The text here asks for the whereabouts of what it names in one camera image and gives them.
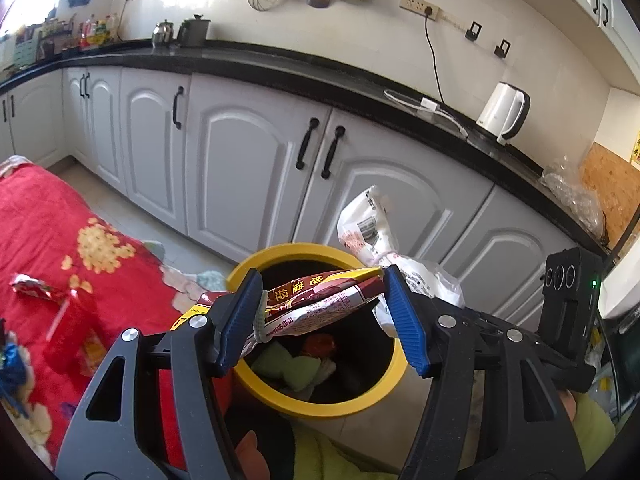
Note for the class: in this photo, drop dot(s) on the white base cabinets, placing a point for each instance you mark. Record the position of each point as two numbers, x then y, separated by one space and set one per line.
240 160

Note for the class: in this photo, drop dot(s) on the pale green pouch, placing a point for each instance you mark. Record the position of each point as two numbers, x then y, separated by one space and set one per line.
295 367

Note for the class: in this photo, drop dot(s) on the steel teapot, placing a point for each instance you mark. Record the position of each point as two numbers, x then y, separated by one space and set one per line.
162 34

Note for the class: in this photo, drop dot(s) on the black wall hook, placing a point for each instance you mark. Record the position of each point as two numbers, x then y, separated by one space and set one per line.
473 31
502 48

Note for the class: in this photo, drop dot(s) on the wall socket strip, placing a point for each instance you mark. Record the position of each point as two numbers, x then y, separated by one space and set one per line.
419 6

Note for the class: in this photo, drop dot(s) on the red plastic bag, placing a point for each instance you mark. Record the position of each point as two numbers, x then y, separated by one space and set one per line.
320 345

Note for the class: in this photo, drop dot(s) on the white electric kettle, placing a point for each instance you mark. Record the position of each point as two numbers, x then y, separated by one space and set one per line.
497 110

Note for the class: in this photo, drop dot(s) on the group of condiment bottles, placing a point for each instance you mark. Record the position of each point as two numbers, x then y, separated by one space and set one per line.
97 32

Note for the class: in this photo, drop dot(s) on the red foil packet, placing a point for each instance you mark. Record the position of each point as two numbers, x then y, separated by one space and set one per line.
67 332

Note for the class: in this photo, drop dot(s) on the white wall cabinet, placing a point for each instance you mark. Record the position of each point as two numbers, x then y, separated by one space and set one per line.
600 5

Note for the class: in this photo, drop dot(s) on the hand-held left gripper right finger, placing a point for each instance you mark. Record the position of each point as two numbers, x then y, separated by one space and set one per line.
406 320

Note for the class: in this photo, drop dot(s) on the yellow rimmed trash bin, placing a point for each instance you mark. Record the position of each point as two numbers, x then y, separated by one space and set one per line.
280 395

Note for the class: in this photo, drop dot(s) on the clear plastic bags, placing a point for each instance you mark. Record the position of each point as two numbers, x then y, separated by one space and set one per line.
575 195

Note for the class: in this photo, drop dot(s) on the person's green clothing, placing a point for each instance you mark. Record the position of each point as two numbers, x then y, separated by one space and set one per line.
340 460

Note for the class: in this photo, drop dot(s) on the black countertop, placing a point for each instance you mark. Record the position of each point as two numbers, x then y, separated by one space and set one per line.
300 67

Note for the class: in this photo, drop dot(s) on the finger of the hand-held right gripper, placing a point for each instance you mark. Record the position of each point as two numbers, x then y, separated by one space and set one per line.
495 321

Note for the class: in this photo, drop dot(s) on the maroon and white snack bag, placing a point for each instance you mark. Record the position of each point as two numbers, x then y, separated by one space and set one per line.
315 305

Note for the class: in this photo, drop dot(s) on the red floral blanket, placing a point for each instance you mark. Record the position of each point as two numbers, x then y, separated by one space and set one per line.
50 230

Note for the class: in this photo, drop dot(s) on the person's dark pants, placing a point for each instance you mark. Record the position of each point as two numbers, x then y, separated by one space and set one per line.
265 440

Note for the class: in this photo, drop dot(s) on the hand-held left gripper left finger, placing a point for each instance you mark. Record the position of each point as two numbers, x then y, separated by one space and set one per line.
240 320

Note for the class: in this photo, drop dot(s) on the dish rack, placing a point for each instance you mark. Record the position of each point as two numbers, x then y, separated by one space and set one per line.
27 45

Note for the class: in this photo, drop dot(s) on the dark lidded pot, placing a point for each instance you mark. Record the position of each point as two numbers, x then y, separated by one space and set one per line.
194 32

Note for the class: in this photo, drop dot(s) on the blue wrapper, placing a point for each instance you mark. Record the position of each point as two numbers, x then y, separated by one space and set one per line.
12 367

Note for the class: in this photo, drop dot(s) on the cork board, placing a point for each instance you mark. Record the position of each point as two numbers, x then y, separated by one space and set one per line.
615 185

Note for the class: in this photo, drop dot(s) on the white plastic bag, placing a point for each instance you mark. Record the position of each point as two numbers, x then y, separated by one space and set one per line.
375 230

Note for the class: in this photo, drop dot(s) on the silver red candy wrapper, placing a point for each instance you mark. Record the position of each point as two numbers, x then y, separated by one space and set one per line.
32 287

